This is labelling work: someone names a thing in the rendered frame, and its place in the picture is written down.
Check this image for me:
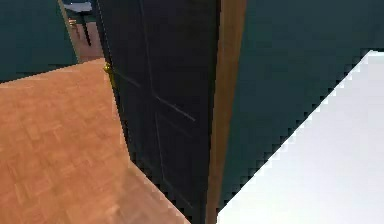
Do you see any black panelled room door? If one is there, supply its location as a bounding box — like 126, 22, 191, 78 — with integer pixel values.
94, 0, 222, 224

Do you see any brass door knob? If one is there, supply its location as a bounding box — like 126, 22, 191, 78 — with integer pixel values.
102, 62, 116, 88

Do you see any white flat furniture top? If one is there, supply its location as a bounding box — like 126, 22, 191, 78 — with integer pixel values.
216, 49, 384, 224

